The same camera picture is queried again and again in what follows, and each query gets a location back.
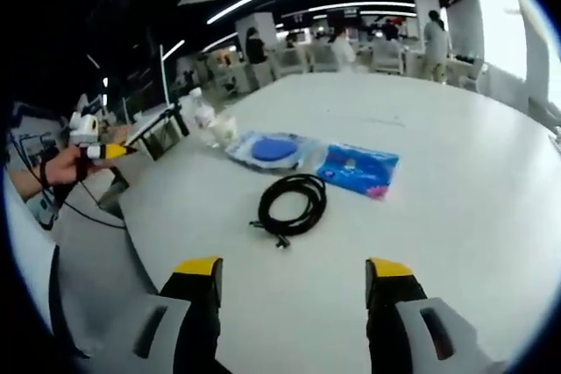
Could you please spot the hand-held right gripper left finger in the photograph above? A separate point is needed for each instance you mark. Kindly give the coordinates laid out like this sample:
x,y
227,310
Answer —
x,y
193,304

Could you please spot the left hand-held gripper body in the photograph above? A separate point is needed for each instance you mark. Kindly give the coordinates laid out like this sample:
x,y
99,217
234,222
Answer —
x,y
85,126

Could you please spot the white table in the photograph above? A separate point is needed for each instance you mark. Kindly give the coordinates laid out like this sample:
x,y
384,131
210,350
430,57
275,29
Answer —
x,y
438,225

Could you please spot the grey mesh office chair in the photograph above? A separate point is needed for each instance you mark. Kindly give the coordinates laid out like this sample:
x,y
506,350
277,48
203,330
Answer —
x,y
101,286

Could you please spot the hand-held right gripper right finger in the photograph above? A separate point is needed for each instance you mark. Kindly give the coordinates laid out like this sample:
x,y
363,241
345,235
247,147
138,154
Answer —
x,y
399,304

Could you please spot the person's left hand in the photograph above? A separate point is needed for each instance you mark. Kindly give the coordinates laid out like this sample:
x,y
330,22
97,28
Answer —
x,y
66,168

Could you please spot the clear packet with blue disc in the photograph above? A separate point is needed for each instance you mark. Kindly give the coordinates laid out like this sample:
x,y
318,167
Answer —
x,y
271,150

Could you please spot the clear plastic water bottle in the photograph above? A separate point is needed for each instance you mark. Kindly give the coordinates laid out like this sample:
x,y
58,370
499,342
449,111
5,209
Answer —
x,y
199,109

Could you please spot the white paper cup green leaves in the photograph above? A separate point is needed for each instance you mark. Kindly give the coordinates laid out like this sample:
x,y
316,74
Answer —
x,y
225,131

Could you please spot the white side desk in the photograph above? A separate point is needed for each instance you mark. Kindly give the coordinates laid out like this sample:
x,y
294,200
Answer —
x,y
153,129

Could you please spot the blue wet wipes packet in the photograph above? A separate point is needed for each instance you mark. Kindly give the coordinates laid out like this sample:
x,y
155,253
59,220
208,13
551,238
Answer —
x,y
359,168

